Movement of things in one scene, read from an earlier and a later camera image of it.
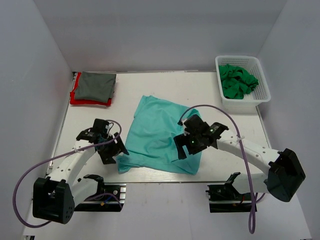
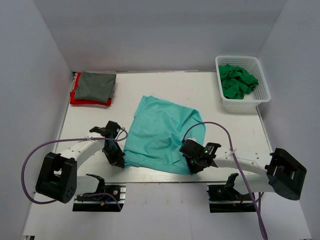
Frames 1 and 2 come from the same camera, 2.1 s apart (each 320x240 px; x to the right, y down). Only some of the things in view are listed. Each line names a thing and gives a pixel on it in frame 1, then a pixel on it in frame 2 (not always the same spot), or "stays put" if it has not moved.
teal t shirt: (151, 144) stays put
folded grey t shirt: (95, 86) stays put
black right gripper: (182, 140) -> (192, 169)
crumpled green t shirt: (236, 82) stays put
